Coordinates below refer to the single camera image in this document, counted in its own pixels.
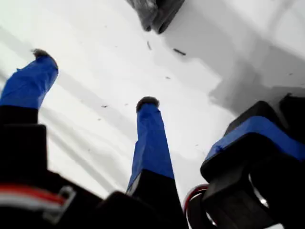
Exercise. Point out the grey striped towel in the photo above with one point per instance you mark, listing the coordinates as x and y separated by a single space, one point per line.
155 14

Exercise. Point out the thick dark debris stick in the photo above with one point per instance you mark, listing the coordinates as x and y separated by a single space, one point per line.
179 51

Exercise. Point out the thin dark debris stick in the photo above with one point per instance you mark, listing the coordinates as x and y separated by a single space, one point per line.
149 45

